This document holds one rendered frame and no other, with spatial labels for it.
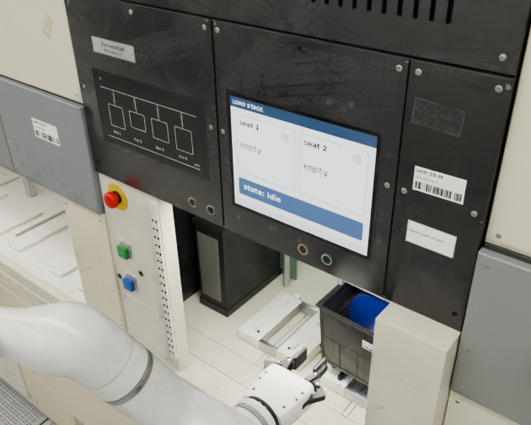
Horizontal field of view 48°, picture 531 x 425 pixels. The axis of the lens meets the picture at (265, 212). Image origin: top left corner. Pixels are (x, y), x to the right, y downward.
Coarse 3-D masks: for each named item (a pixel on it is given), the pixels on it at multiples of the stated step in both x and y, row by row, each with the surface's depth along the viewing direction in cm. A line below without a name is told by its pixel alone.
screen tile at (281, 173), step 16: (240, 128) 103; (256, 128) 101; (272, 128) 98; (272, 144) 100; (288, 144) 98; (240, 160) 106; (256, 160) 104; (288, 160) 99; (256, 176) 106; (272, 176) 103; (288, 176) 101
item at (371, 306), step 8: (360, 296) 145; (368, 296) 143; (352, 304) 148; (360, 304) 146; (368, 304) 144; (376, 304) 142; (384, 304) 140; (352, 312) 150; (360, 312) 148; (368, 312) 146; (376, 312) 144; (352, 320) 151; (360, 320) 149; (368, 320) 147; (368, 328) 148
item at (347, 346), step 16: (336, 288) 145; (352, 288) 150; (320, 304) 141; (336, 304) 146; (320, 320) 143; (336, 320) 139; (336, 336) 142; (352, 336) 138; (368, 336) 134; (336, 352) 145; (352, 352) 140; (368, 352) 136; (336, 368) 148; (352, 368) 143; (368, 368) 139
